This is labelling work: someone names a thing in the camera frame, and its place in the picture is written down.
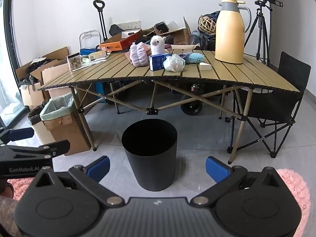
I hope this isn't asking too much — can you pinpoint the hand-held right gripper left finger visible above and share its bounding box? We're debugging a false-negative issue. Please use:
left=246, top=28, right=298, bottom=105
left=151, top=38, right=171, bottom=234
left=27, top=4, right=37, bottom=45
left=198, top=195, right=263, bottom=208
left=30, top=155, right=125, bottom=206

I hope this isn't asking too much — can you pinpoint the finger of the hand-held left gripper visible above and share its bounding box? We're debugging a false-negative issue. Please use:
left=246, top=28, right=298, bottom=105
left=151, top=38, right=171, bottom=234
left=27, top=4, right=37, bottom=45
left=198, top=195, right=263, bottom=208
left=0, top=140, right=71, bottom=161
left=0, top=128, right=35, bottom=146

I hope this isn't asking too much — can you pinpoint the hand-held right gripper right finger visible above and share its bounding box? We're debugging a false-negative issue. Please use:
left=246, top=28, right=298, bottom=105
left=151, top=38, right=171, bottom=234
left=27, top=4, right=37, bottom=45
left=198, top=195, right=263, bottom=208
left=191, top=155, right=287, bottom=206

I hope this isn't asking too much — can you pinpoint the black round bin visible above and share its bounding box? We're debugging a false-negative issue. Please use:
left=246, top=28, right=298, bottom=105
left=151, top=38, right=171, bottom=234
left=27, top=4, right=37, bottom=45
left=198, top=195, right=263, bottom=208
left=121, top=119, right=178, bottom=192

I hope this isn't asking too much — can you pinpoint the clear plastic bag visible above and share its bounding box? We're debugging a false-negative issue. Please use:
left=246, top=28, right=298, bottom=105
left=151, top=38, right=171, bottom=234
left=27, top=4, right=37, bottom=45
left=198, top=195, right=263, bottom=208
left=163, top=54, right=185, bottom=72

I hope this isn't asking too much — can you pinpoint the blue paper box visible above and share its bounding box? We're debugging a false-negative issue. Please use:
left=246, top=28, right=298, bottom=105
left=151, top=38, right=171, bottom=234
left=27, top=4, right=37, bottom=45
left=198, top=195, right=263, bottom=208
left=149, top=54, right=171, bottom=71

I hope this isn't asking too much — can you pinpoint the lavender fluffy cloth bundle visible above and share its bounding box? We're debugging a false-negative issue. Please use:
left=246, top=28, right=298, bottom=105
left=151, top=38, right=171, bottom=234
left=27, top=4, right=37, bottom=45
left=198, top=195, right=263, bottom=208
left=129, top=42, right=151, bottom=67

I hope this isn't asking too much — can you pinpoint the white alpaca plush toy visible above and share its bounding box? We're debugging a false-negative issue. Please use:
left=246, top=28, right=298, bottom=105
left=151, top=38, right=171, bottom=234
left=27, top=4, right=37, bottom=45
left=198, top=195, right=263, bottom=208
left=149, top=36, right=171, bottom=55

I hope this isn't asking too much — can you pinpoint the white bin with black bag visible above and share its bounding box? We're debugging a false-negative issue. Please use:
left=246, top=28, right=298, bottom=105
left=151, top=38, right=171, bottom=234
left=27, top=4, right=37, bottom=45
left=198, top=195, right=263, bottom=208
left=27, top=106, right=53, bottom=151

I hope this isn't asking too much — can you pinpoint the cardboard box with green liner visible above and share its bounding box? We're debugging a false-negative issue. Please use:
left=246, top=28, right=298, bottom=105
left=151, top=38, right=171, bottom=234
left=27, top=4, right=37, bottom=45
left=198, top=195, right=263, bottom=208
left=40, top=92, right=90, bottom=156

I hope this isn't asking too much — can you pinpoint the small pale cardboard box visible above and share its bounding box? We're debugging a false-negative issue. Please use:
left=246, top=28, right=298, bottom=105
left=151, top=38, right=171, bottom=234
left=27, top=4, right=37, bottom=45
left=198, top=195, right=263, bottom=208
left=19, top=83, right=45, bottom=106

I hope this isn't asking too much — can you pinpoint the large cardboard box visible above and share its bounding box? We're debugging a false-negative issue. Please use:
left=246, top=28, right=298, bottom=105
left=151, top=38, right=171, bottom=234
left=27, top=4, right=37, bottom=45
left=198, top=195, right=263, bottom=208
left=42, top=63, right=73, bottom=99
left=15, top=46, right=70, bottom=84

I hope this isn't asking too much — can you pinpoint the dark clothes pile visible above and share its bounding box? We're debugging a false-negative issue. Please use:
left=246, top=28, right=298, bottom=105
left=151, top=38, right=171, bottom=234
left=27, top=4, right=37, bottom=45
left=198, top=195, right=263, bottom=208
left=18, top=59, right=53, bottom=84

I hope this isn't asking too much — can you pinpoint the blue storage box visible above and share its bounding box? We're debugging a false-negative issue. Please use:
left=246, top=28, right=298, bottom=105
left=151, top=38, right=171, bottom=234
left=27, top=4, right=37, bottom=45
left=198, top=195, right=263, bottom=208
left=95, top=81, right=110, bottom=99

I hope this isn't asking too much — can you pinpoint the pink fluffy rug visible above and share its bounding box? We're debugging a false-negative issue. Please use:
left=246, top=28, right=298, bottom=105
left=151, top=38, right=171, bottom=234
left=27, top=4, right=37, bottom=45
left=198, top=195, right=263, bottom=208
left=7, top=169, right=311, bottom=237

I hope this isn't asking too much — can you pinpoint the clear jar of brown cubes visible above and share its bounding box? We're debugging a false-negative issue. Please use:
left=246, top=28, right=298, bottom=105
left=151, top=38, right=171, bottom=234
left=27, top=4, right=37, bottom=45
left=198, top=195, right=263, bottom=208
left=67, top=54, right=82, bottom=71

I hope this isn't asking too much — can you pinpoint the tan slatted folding table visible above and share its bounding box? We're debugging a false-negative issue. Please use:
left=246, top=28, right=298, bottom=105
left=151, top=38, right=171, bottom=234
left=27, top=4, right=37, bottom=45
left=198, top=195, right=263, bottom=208
left=37, top=50, right=307, bottom=165

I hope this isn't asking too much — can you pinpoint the printed paper leaflet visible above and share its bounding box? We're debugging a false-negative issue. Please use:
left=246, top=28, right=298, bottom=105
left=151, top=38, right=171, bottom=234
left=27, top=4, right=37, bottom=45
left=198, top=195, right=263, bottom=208
left=81, top=59, right=108, bottom=67

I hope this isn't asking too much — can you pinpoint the yellow medicine box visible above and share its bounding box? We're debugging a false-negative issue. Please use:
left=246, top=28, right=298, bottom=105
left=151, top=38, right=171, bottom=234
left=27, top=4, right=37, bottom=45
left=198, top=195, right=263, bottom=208
left=88, top=50, right=109, bottom=60

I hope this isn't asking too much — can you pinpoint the light blue plush toy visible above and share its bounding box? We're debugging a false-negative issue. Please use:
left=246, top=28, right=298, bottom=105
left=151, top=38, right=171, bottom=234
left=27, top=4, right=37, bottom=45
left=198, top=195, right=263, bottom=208
left=185, top=53, right=206, bottom=63

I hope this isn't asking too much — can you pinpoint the black folding chair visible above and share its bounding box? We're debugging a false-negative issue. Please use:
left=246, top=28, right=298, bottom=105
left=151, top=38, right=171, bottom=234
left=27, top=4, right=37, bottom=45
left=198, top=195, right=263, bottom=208
left=223, top=51, right=311, bottom=158

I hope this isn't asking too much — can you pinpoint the orange cardboard box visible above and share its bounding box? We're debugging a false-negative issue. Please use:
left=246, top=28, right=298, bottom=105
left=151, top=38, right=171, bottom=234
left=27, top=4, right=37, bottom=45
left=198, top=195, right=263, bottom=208
left=99, top=29, right=143, bottom=52

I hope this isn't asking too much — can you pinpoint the blue grey water bottle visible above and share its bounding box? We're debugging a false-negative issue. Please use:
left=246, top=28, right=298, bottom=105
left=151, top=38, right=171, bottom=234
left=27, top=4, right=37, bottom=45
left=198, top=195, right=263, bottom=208
left=190, top=30, right=200, bottom=45

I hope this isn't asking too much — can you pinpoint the yellow thermos jug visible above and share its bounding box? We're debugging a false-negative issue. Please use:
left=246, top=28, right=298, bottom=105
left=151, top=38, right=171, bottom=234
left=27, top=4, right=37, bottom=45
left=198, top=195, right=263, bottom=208
left=214, top=0, right=252, bottom=64

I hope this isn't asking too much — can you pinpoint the open brown cardboard box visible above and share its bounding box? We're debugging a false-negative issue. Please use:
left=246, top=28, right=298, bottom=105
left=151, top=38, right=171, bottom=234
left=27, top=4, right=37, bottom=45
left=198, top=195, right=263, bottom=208
left=158, top=17, right=192, bottom=45

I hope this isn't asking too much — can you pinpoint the black cloth bag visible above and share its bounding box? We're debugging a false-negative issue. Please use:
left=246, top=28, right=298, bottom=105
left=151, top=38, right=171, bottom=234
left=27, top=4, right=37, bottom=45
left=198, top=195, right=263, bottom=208
left=109, top=24, right=125, bottom=37

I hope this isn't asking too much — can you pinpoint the rattan ball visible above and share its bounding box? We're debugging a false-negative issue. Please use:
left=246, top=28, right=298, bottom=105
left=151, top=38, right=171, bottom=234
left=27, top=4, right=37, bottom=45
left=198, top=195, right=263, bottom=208
left=199, top=15, right=217, bottom=34

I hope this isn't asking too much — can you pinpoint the dark blue bag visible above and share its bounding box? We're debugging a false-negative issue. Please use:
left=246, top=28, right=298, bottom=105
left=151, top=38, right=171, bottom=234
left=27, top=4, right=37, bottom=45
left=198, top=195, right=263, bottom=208
left=197, top=11, right=221, bottom=51

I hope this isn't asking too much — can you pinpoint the black window frame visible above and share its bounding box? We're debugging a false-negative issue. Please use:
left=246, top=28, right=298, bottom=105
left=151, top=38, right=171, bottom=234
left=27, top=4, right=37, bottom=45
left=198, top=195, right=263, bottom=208
left=0, top=0, right=26, bottom=139

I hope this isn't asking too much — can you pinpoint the silver folding metal frame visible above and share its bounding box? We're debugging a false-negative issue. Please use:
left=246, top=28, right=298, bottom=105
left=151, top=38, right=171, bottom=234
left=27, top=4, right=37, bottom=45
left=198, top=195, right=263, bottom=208
left=79, top=30, right=101, bottom=52

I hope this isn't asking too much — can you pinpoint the black cart pull handle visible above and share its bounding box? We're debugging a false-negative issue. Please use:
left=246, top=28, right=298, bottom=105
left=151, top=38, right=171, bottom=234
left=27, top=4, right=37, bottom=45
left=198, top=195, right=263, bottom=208
left=93, top=0, right=108, bottom=41

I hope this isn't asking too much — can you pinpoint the black camera tripod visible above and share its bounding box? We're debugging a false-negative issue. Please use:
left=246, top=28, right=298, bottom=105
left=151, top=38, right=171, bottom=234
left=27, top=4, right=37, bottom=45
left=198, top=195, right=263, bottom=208
left=244, top=0, right=284, bottom=66

